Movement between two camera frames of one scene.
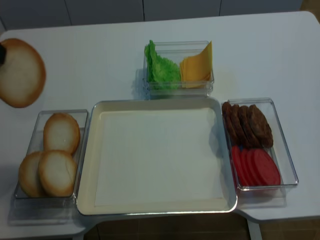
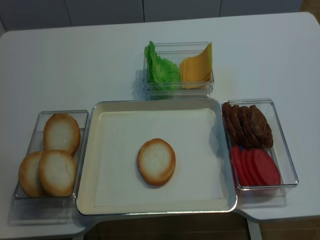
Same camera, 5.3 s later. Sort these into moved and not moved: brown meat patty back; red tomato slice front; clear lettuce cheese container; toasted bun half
Moved: toasted bun half
Not moved: red tomato slice front; brown meat patty back; clear lettuce cheese container
